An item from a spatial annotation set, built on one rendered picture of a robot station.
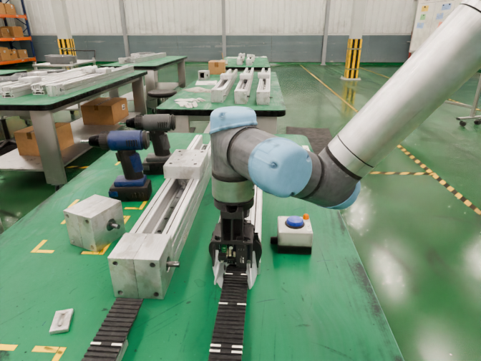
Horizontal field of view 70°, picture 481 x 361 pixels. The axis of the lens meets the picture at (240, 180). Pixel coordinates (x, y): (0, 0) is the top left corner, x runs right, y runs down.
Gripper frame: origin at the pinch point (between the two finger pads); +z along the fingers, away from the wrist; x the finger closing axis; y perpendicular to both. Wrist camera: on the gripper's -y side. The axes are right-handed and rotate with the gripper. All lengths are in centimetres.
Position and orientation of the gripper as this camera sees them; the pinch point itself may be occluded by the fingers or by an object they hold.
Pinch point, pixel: (235, 280)
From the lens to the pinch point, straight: 73.4
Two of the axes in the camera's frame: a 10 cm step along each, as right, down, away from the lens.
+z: 0.0, 9.2, 3.9
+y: -0.7, 3.9, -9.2
